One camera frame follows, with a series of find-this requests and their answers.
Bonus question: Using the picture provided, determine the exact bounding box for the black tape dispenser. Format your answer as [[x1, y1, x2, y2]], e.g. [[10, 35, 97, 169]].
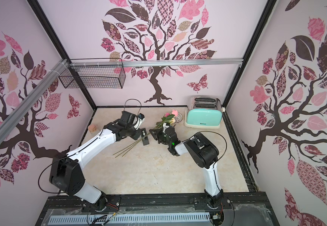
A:
[[141, 128, 149, 146]]

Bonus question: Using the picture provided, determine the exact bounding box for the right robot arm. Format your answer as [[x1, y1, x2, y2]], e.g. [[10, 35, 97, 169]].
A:
[[149, 126, 228, 209]]

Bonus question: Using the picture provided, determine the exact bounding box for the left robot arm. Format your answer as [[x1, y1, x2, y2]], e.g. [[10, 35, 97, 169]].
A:
[[49, 111, 145, 211]]

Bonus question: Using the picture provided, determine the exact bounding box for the white patterned bowl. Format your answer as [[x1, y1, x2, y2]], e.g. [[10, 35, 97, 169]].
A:
[[173, 113, 183, 123]]

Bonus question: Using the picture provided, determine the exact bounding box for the glass jar with cork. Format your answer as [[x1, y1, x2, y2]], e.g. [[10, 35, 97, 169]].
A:
[[88, 124, 97, 133]]

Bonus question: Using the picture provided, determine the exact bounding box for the mint green toaster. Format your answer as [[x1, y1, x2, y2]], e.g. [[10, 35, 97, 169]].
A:
[[185, 96, 223, 129]]

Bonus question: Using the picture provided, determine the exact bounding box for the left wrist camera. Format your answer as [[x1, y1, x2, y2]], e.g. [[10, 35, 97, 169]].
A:
[[134, 113, 145, 130]]

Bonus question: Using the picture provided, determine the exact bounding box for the black wire basket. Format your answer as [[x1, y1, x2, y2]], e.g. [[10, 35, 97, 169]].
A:
[[59, 57, 126, 89]]

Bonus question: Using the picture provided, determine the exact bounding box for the white slotted cable duct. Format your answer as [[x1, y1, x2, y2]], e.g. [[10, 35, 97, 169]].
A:
[[43, 212, 211, 226]]

